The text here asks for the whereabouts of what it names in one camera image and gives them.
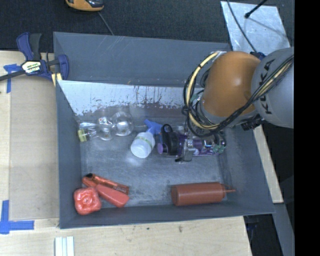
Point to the clear glass thing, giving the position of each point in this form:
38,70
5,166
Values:
105,130

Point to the black and purple object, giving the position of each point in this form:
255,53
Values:
171,142

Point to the red-brown squeeze bottle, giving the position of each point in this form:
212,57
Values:
197,193

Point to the orange-red rose-shaped toy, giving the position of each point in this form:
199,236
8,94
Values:
87,201

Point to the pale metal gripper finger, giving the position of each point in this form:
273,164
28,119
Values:
188,155
190,143

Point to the grey metal bin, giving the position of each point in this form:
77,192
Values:
150,175

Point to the white and blue spray bottle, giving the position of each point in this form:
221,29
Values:
142,146

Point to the clear plastic bottle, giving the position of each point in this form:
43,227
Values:
86,132

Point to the orange-red plastic bottle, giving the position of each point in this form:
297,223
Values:
113,196

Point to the round clear glass jar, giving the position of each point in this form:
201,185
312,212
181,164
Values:
123,123

